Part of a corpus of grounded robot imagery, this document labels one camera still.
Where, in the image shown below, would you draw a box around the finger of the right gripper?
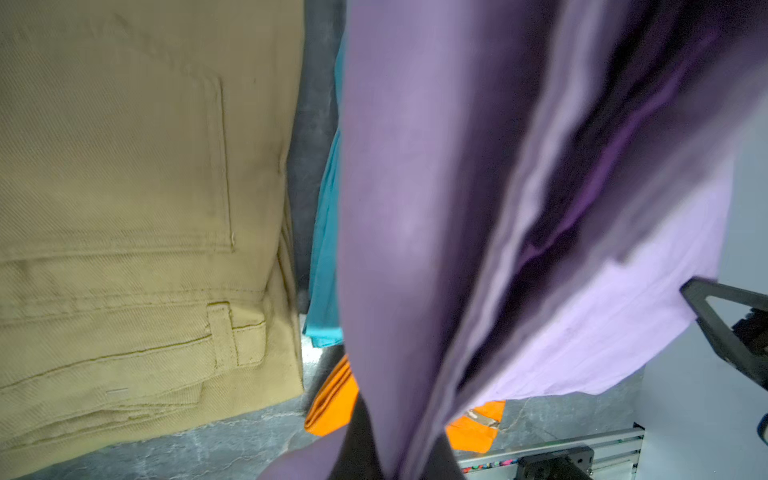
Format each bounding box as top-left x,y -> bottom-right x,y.
680,277 -> 767,390

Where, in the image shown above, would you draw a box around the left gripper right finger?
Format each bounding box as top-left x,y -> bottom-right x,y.
428,434 -> 465,480

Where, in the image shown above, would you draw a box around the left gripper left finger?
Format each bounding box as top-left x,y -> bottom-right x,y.
328,396 -> 384,480

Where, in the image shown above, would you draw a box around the orange pants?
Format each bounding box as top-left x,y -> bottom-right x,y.
304,355 -> 505,453

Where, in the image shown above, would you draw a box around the teal pants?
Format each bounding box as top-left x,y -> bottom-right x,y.
302,35 -> 346,349

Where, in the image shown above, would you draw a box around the purple shorts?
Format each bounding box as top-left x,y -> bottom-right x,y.
264,1 -> 767,479

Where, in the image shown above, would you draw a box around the khaki folded pants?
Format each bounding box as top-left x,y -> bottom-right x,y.
1,0 -> 304,479

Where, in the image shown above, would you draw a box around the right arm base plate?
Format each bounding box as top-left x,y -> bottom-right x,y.
515,446 -> 594,480

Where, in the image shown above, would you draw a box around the aluminium rail frame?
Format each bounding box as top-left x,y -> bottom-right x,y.
458,425 -> 645,479

